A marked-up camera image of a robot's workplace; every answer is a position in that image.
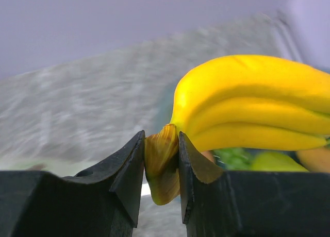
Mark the pink peach with leaf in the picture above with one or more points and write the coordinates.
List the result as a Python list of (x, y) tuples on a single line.
[(209, 155)]

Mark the aluminium mounting rail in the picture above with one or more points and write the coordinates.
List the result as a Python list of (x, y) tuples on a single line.
[(285, 39)]

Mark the yellow bananas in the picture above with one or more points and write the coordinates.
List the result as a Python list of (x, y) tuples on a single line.
[(247, 101)]

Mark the orange fruit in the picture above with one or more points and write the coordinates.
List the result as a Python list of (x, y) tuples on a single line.
[(316, 160)]

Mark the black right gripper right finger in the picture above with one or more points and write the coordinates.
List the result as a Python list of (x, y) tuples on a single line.
[(216, 202)]

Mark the green fruit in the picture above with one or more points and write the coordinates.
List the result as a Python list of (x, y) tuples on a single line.
[(273, 161)]

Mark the green printed plastic bag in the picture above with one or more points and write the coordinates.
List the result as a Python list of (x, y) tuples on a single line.
[(28, 164)]

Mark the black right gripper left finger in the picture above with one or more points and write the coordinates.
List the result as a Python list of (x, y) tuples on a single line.
[(102, 200)]

